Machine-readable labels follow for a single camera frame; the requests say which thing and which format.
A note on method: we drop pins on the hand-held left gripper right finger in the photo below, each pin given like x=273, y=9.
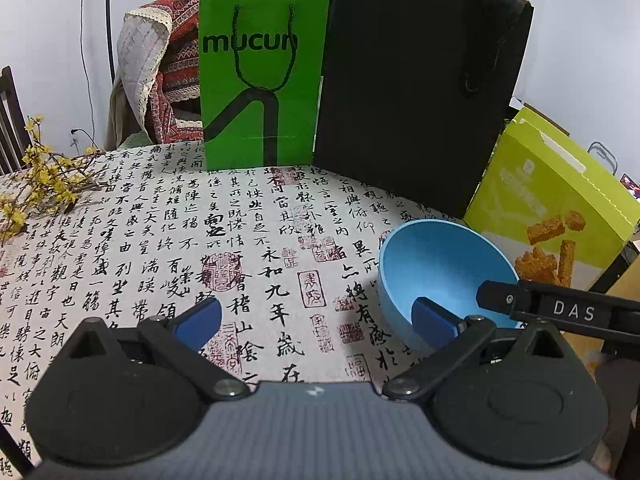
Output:
x=432, y=317

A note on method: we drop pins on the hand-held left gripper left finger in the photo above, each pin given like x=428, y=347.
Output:
x=202, y=317

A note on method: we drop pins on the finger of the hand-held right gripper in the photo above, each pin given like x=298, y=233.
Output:
x=500, y=297

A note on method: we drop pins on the blue bowl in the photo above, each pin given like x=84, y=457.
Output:
x=440, y=260

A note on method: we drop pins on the yellow-green snack box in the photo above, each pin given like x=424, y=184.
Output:
x=550, y=185

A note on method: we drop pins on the yellow flower branches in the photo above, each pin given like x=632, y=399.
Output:
x=45, y=180

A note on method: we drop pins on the black paper bag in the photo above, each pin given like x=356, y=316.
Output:
x=400, y=110

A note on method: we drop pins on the green paper bag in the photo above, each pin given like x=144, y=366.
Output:
x=300, y=110

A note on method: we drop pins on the red patterned quilted blanket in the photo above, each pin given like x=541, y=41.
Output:
x=170, y=60

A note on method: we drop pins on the dark wooden chair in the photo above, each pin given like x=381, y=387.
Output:
x=10, y=125

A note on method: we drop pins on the studio light on stand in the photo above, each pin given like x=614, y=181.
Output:
x=108, y=25

